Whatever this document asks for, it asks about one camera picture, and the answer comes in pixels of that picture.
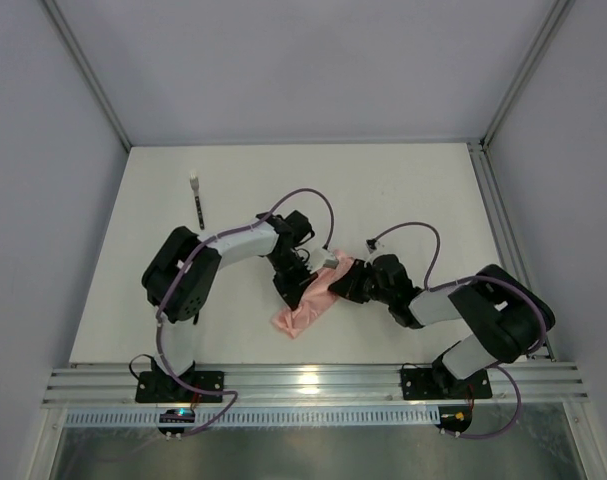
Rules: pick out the pink cloth napkin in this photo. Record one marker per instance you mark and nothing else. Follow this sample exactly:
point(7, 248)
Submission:
point(316, 299)

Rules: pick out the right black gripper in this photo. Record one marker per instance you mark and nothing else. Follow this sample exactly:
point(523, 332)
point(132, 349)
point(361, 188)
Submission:
point(356, 279)

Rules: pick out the corner aluminium post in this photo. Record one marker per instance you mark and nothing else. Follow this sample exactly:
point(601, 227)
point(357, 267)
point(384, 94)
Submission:
point(72, 45)
point(542, 40)

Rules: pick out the small controller board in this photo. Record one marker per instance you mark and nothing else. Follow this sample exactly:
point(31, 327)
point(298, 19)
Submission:
point(454, 419)
point(174, 423)

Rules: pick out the front aluminium rail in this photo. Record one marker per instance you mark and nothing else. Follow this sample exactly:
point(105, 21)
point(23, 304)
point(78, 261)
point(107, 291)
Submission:
point(307, 385)

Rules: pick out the aluminium rail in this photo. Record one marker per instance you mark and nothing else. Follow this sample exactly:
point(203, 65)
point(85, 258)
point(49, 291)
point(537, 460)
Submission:
point(307, 385)
point(505, 240)

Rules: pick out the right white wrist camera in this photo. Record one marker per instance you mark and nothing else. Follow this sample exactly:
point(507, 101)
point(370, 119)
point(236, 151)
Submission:
point(375, 249)

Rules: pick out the right small controller board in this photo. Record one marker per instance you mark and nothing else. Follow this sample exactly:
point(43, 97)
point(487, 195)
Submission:
point(454, 419)

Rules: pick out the left small controller board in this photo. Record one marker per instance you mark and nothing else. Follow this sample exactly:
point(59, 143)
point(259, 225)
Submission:
point(174, 423)

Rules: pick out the left corner aluminium post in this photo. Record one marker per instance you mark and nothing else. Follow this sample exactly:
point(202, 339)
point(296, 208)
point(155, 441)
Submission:
point(72, 45)

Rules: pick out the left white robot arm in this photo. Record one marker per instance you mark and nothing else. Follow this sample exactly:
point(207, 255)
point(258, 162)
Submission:
point(179, 279)

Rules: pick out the right corner aluminium post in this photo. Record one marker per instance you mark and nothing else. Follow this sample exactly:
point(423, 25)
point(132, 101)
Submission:
point(542, 40)

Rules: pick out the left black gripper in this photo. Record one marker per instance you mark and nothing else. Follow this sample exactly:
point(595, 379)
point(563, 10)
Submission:
point(293, 281)

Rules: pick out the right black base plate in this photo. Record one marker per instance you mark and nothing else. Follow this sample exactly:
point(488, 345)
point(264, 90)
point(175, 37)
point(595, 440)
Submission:
point(426, 383)

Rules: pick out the slotted cable duct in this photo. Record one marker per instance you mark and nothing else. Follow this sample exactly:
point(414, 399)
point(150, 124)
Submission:
point(237, 416)

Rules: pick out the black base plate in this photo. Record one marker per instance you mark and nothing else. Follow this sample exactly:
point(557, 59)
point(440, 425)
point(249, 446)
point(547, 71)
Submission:
point(155, 386)
point(426, 383)

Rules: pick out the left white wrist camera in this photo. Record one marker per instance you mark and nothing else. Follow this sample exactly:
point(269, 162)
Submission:
point(322, 258)

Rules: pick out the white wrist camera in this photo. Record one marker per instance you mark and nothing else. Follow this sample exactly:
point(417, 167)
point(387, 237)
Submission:
point(375, 249)
point(322, 258)

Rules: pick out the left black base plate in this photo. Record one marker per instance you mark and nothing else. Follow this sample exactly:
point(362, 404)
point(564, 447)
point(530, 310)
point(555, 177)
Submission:
point(155, 386)

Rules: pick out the right side aluminium rail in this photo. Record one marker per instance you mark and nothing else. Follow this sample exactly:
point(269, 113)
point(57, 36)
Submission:
point(505, 240)

